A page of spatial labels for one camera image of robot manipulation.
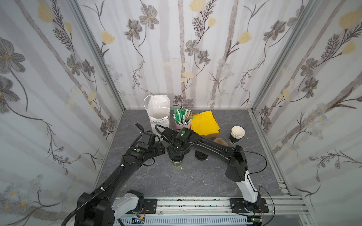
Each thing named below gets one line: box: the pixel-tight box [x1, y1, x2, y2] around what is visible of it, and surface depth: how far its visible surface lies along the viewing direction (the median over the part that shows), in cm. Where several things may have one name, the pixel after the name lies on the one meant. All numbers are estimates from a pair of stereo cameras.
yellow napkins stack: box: [190, 110, 221, 136], surface depth 110 cm
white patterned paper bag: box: [143, 94, 171, 133], surface depth 88 cm
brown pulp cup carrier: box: [213, 137, 229, 147], surface depth 97 cm
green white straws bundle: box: [172, 106, 195, 126], surface depth 95 cm
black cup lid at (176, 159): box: [169, 154, 185, 163], surface depth 81 cm
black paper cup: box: [229, 125, 246, 145], surface depth 95 cm
